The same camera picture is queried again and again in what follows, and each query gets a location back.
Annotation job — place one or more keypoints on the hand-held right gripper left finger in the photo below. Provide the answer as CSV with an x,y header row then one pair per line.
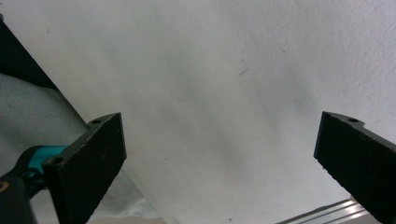
x,y
88,155

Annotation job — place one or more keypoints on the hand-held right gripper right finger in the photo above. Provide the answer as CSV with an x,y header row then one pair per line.
x,y
358,161

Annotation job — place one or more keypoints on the grey cloth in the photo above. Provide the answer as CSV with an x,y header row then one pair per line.
x,y
28,115

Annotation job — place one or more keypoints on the aluminium rail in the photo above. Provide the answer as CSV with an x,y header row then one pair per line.
x,y
336,213

